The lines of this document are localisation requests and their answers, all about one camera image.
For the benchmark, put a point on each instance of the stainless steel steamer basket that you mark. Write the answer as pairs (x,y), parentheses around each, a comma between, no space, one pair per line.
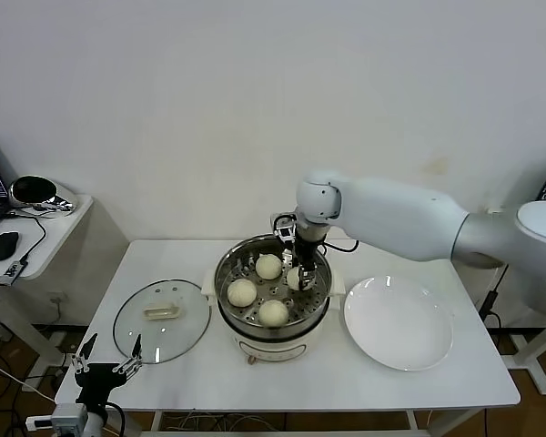
(309,314)

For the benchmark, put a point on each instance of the white side table with mouse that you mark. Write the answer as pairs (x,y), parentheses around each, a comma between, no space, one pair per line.
(68,227)

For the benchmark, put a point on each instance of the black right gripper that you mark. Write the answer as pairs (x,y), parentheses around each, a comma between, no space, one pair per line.
(306,255)

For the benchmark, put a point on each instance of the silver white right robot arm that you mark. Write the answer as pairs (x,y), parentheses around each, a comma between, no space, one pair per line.
(391,214)

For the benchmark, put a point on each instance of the round glass pot lid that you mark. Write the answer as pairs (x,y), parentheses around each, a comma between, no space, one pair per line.
(173,328)

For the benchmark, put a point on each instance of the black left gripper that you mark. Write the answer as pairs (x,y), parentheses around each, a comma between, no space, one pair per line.
(98,379)

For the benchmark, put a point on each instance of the grey usb dongle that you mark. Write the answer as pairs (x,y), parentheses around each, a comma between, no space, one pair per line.
(11,272)

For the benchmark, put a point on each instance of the chrome and black headset device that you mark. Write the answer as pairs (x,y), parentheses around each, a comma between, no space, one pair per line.
(31,189)

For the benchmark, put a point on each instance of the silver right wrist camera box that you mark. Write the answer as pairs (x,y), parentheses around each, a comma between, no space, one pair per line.
(284,230)

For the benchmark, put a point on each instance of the black computer mouse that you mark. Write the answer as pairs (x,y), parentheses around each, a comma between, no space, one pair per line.
(2,246)

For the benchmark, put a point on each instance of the white electric cooker pot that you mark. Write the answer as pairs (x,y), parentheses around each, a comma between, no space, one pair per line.
(273,352)

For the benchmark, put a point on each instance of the white wall socket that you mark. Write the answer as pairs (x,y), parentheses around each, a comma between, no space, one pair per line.
(59,299)

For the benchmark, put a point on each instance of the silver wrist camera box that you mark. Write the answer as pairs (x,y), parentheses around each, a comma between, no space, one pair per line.
(70,414)
(284,230)

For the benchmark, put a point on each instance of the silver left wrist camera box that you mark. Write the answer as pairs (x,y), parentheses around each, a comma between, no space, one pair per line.
(70,414)

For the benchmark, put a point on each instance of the white steamed baozi bun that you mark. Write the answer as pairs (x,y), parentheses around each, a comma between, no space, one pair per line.
(294,278)
(242,292)
(269,267)
(273,313)

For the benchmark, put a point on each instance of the round white plate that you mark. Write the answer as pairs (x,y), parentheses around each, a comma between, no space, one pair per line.
(391,328)

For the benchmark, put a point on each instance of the white side table with label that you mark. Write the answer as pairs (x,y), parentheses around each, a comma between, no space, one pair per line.
(534,364)

